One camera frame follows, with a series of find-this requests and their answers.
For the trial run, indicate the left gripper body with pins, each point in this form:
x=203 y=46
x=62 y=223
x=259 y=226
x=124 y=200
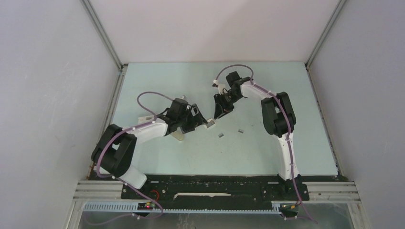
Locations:
x=187 y=121

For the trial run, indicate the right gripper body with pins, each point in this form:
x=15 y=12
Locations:
x=229 y=99

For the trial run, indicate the olive green stapler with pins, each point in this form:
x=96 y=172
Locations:
x=178 y=135

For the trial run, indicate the staple tray box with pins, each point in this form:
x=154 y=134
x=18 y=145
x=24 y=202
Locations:
x=210 y=123

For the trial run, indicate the white stapler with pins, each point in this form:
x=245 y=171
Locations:
x=145 y=119

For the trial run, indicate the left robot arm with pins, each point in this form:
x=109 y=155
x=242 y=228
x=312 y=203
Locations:
x=115 y=149

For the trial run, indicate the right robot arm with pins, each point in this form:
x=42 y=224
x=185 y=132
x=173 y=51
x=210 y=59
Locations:
x=277 y=114

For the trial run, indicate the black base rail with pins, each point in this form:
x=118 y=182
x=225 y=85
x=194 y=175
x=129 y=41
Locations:
x=181 y=192

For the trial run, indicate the left aluminium frame post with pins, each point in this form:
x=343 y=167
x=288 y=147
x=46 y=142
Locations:
x=94 y=18

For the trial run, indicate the aluminium frame post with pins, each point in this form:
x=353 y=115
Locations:
x=94 y=18
x=326 y=31

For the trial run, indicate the right aluminium frame post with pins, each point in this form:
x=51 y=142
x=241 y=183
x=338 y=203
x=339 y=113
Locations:
x=326 y=31

